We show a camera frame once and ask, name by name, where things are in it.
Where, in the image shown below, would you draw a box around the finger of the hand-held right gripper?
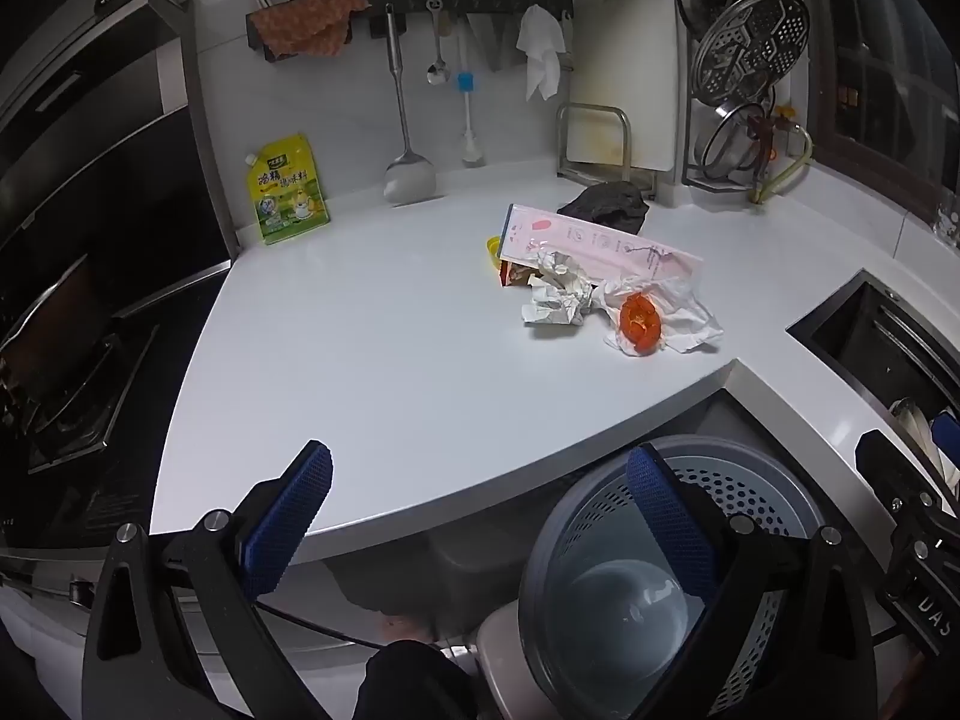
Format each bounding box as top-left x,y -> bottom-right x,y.
855,429 -> 960,533

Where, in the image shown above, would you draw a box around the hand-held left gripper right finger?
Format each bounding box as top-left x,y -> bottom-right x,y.
626,441 -> 878,720

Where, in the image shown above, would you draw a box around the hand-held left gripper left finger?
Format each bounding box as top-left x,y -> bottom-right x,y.
81,439 -> 335,720

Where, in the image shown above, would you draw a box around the grey perforated trash basket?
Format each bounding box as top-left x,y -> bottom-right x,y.
517,435 -> 826,720

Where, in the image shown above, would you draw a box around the orange fruit peel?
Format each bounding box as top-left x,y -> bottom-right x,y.
616,292 -> 665,353

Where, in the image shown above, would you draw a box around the white plastic bag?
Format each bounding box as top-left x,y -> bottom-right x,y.
596,274 -> 725,357

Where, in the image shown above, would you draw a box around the white tissue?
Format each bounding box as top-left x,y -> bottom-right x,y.
523,249 -> 597,327

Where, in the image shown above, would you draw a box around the pink clear blister package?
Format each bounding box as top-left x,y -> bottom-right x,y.
497,202 -> 706,293

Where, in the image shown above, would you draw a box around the black bag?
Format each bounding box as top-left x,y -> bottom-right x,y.
556,180 -> 650,235

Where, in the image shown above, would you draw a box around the dark kitchen sink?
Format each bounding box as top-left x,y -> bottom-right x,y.
786,270 -> 960,466

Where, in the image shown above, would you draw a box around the person's leg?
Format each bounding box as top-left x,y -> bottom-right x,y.
360,637 -> 481,720

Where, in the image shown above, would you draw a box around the black gas stove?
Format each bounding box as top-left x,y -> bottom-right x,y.
0,255 -> 233,541

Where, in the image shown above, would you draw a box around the printed glass cup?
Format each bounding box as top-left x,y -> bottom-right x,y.
934,191 -> 960,250

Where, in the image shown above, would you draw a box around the metal lid rack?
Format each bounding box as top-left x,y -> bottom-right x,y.
679,0 -> 815,192

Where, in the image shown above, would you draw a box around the yellow seasoning pouch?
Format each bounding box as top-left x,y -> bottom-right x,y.
244,133 -> 332,245

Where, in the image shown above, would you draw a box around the metal cutting board holder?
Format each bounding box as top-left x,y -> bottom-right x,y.
555,103 -> 657,200

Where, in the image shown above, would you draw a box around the metal spatula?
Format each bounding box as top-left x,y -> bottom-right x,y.
382,4 -> 438,205

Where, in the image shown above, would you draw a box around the black range hood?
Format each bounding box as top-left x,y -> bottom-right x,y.
0,0 -> 241,331

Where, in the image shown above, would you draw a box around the metal steamer plate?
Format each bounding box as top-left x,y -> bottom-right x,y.
690,0 -> 813,102

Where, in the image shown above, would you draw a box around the white cutting board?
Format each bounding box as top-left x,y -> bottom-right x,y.
566,0 -> 683,173

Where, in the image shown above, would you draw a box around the metal spoon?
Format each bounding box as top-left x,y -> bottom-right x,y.
426,0 -> 452,86

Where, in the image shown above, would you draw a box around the blue white bottle brush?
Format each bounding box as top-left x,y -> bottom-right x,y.
456,30 -> 487,167

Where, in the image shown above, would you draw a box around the white cloth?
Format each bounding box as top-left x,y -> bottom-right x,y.
515,4 -> 565,102

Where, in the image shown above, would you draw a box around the orange dish cloth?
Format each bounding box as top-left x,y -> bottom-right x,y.
250,0 -> 372,61

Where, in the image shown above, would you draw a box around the black cable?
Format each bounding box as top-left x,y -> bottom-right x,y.
255,604 -> 391,650

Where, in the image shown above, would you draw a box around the yellow gas hose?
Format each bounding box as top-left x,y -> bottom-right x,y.
750,124 -> 815,205

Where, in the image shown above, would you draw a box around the gas valve with red hose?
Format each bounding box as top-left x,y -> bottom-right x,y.
746,105 -> 796,158

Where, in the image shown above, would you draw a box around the dark window frame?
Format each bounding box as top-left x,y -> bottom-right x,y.
814,0 -> 960,188

